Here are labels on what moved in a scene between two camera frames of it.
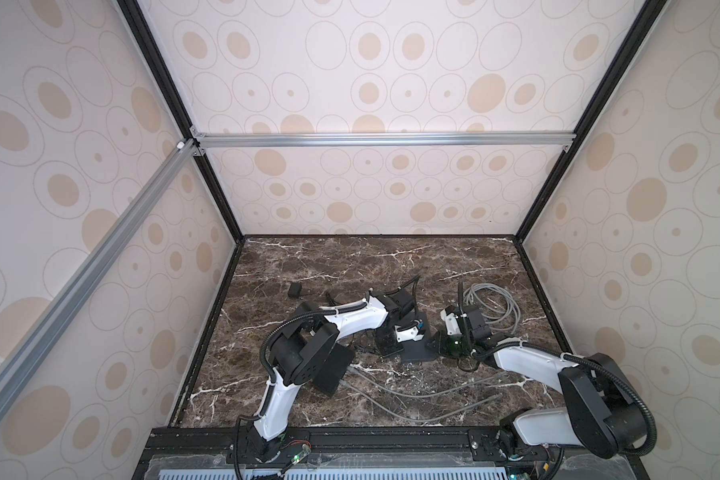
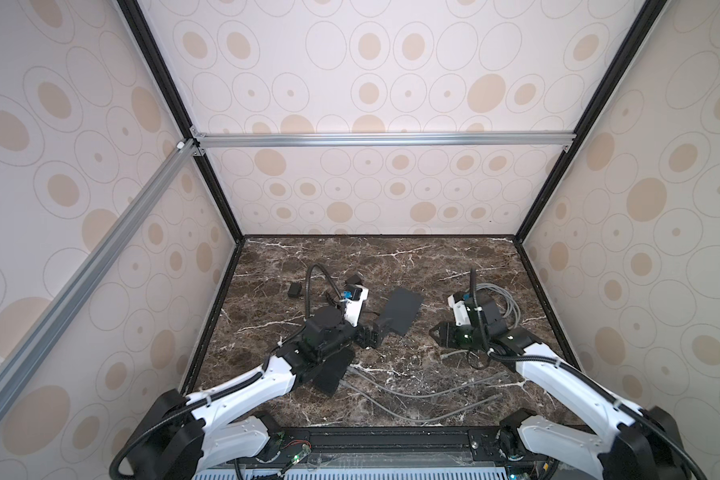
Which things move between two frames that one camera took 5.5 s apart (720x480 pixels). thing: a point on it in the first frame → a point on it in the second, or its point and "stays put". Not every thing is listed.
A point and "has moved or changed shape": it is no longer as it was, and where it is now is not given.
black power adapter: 295,289 stays put
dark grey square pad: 417,350 has moved or changed shape
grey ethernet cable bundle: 494,303 stays put
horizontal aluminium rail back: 200,140 stays put
